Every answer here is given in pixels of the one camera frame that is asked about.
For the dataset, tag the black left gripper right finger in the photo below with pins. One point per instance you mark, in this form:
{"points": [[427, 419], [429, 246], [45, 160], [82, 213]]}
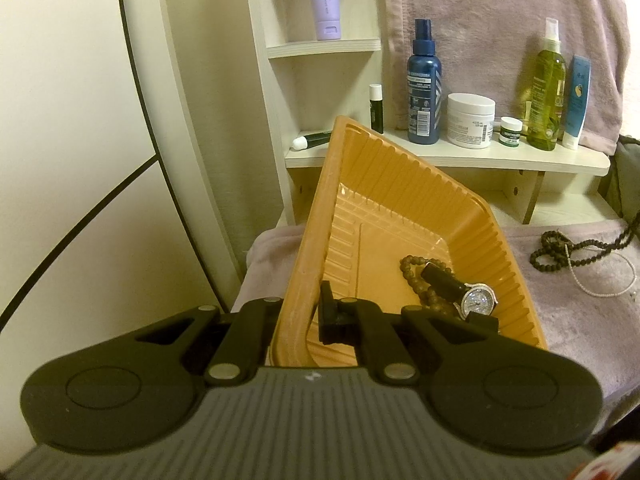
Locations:
{"points": [[485, 388]]}

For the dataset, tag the lilac plush towel mat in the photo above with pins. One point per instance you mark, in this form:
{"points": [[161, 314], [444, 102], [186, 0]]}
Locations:
{"points": [[601, 333]]}

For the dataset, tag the dark green lying tube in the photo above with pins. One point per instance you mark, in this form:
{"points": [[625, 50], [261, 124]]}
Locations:
{"points": [[310, 140]]}

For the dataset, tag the blue white tube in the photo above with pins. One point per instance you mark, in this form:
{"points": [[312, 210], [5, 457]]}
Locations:
{"points": [[577, 101]]}

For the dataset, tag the grey cushion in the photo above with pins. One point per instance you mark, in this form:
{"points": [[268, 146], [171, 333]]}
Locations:
{"points": [[621, 186]]}

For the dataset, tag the white cream jar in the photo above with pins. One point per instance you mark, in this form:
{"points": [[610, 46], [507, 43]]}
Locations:
{"points": [[470, 120]]}

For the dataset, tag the blue spray bottle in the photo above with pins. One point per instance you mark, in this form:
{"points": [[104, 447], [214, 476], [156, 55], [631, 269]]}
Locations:
{"points": [[424, 83]]}

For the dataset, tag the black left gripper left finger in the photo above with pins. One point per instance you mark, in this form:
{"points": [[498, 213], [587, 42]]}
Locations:
{"points": [[134, 389]]}

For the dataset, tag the black strap wristwatch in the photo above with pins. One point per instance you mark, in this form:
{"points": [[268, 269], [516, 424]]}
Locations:
{"points": [[470, 300]]}

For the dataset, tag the orange plastic tray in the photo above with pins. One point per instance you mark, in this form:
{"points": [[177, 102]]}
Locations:
{"points": [[374, 204]]}

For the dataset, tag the small green-label jar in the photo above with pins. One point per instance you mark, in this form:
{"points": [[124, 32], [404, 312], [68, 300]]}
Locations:
{"points": [[510, 131]]}

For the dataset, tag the hanging lilac towel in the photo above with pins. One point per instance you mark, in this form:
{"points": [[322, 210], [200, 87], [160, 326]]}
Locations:
{"points": [[489, 47]]}

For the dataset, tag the green oil spray bottle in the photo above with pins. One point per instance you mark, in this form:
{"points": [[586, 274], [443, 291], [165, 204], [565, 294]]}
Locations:
{"points": [[547, 99]]}

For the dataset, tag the white-capped lip balm stick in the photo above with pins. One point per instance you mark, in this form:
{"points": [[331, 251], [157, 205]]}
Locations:
{"points": [[376, 108]]}

